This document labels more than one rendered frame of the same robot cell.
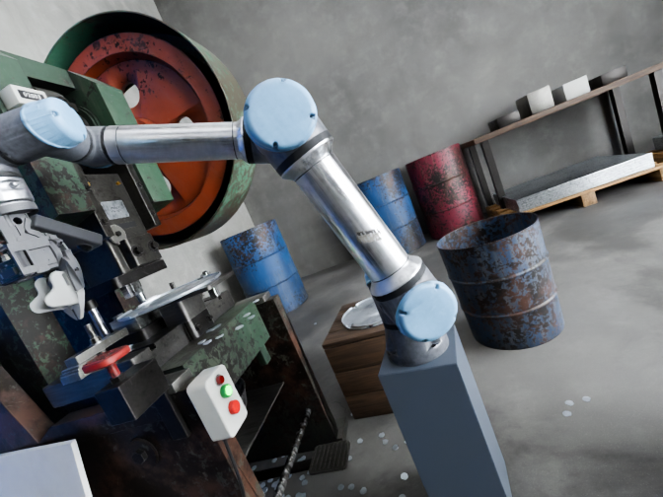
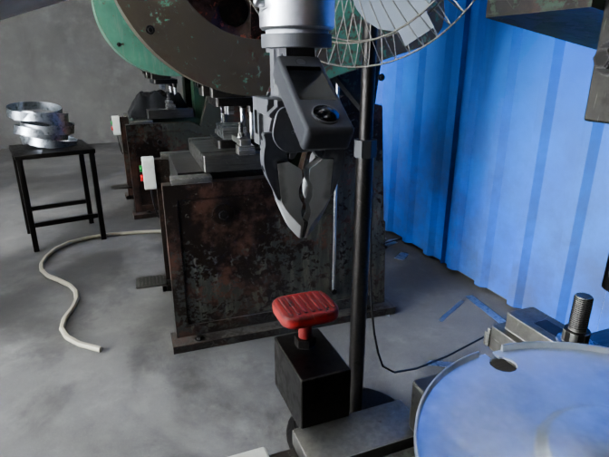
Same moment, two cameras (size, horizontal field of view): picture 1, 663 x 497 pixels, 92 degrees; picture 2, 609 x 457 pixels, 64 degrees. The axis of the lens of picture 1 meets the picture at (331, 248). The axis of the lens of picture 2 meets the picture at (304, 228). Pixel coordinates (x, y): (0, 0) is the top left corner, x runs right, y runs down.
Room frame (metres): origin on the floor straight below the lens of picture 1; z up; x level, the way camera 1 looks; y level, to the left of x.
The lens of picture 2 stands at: (1.00, 0.16, 1.03)
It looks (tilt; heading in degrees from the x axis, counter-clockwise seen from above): 19 degrees down; 144
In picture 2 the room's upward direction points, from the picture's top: straight up
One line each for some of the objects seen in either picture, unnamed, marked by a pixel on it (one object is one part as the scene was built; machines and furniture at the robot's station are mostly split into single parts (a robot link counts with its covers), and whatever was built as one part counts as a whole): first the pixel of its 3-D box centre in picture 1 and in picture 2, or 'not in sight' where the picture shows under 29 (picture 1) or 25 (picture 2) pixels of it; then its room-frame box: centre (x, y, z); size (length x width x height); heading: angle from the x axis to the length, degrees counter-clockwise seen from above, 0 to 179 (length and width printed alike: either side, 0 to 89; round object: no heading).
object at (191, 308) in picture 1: (195, 310); not in sight; (0.92, 0.43, 0.72); 0.25 x 0.14 x 0.14; 75
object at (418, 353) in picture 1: (410, 329); not in sight; (0.74, -0.10, 0.50); 0.15 x 0.15 x 0.10
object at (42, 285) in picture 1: (50, 302); (309, 192); (0.57, 0.49, 0.89); 0.06 x 0.03 x 0.09; 164
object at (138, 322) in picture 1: (144, 314); not in sight; (0.96, 0.60, 0.76); 0.15 x 0.09 x 0.05; 165
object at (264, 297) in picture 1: (201, 363); not in sight; (1.26, 0.67, 0.45); 0.92 x 0.12 x 0.90; 75
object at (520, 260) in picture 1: (499, 279); not in sight; (1.38, -0.65, 0.24); 0.42 x 0.42 x 0.48
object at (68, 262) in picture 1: (64, 268); (283, 158); (0.58, 0.44, 0.93); 0.05 x 0.02 x 0.09; 74
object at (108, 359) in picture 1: (113, 372); (304, 331); (0.59, 0.46, 0.72); 0.07 x 0.06 x 0.08; 75
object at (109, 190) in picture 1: (109, 224); not in sight; (0.95, 0.56, 1.04); 0.17 x 0.15 x 0.30; 75
